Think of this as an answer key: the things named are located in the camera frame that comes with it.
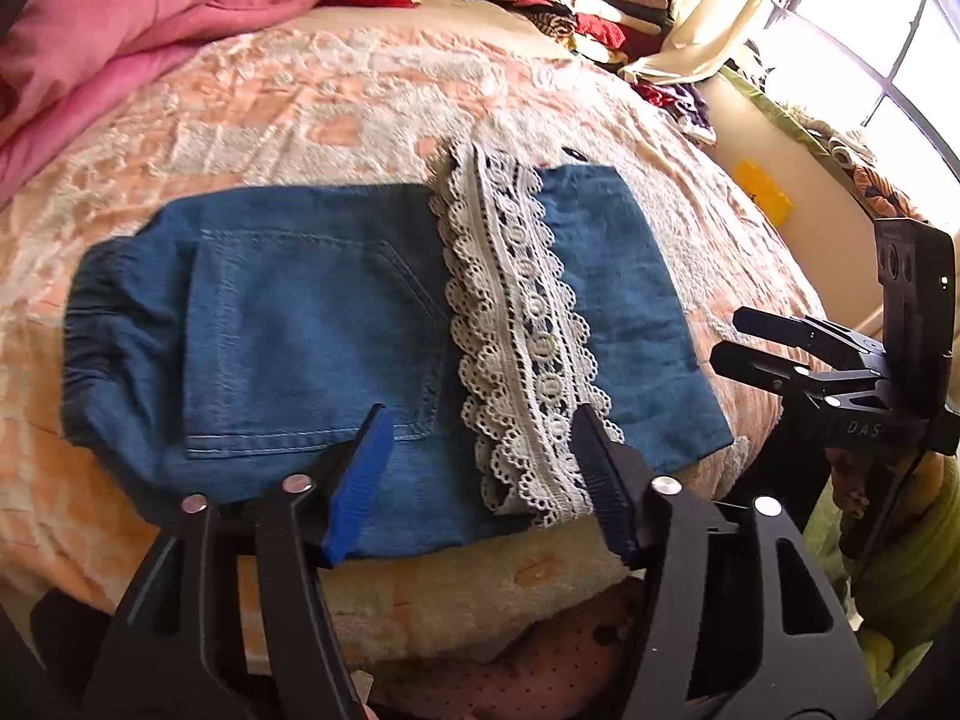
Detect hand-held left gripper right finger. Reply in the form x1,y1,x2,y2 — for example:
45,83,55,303
571,403,880,720

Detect heap of purple clothes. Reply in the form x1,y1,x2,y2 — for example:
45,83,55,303
632,79,719,145

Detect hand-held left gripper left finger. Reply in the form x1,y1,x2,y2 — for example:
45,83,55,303
101,403,396,720

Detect window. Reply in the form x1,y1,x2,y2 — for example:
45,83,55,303
769,0,960,230

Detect person's pink dotted clothing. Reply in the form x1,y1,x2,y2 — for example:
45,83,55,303
371,577,655,720

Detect yellow flat packet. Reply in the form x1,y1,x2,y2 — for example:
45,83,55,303
730,158,795,227

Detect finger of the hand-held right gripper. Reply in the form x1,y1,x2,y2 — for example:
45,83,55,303
708,340,890,410
731,305,890,362

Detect peach floral bedspread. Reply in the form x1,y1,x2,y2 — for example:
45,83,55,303
0,19,852,665

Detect pile of folded clothes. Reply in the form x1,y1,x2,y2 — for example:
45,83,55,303
478,0,676,70

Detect pink quilt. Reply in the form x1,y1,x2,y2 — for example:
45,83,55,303
0,0,332,205

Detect blue denim lace-trimmed pants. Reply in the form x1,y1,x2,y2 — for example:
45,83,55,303
64,141,736,560

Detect green windowsill cloth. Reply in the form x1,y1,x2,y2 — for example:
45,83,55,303
718,64,960,230

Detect cream curtain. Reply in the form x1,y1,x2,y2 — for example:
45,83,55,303
619,0,809,85

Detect beige bed sheet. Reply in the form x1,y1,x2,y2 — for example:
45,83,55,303
319,0,575,57

